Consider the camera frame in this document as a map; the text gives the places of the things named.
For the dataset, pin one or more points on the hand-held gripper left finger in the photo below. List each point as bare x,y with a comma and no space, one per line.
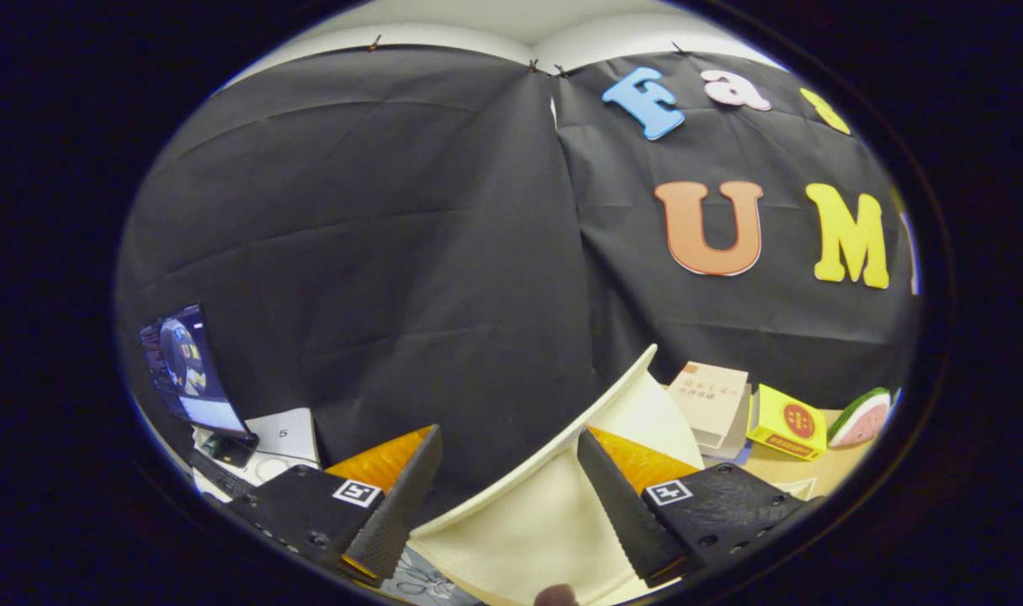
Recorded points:
402,513

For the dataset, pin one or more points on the white paper sheet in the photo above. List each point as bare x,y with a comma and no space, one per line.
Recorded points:
288,438

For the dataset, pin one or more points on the yellow book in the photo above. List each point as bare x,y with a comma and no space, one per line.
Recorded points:
785,421

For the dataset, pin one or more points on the computer monitor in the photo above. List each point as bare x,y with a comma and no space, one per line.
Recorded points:
183,362

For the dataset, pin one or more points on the watermelon plush toy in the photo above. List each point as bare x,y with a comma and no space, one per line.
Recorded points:
861,421

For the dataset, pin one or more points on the beige fabric storage box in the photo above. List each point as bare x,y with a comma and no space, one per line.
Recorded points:
528,522

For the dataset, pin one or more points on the black backdrop cloth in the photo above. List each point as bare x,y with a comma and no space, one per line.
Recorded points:
394,252

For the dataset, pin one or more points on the black keyboard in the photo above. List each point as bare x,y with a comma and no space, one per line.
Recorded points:
221,475

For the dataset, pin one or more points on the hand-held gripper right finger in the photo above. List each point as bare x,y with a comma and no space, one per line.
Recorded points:
625,513

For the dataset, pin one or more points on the beige book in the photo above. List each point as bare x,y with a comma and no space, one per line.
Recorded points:
705,396

